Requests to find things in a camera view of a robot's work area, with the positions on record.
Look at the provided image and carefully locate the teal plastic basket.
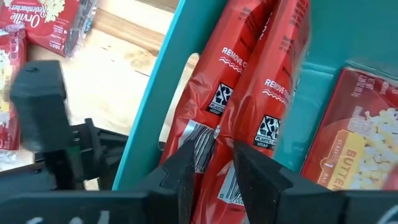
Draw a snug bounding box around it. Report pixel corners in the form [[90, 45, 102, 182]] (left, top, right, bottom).
[[111, 0, 398, 191]]

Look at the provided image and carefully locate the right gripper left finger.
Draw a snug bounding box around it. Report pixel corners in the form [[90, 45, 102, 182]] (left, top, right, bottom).
[[136, 140, 196, 224]]

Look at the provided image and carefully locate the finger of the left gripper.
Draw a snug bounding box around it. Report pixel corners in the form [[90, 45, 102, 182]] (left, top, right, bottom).
[[10, 60, 73, 154]]

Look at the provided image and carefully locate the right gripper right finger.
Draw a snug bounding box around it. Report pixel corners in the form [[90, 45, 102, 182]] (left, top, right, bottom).
[[233, 140, 293, 224]]

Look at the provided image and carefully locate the red Orville popcorn bag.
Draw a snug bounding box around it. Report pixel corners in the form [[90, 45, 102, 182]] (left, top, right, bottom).
[[300, 67, 398, 191], [191, 0, 312, 224], [0, 0, 99, 59], [159, 0, 268, 175], [0, 23, 28, 172]]

